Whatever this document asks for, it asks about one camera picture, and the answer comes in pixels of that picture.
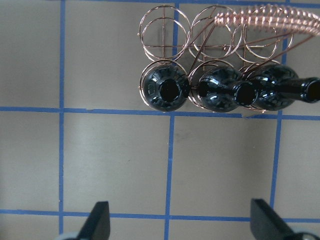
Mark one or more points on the copper wire bottle basket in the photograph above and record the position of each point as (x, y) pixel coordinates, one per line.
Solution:
(244, 39)

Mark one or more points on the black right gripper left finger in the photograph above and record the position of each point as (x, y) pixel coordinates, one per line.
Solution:
(98, 225)

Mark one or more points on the dark wine bottle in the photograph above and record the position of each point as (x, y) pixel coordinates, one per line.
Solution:
(278, 86)
(165, 87)
(222, 90)

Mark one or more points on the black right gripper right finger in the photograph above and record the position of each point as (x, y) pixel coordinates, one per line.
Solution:
(266, 224)

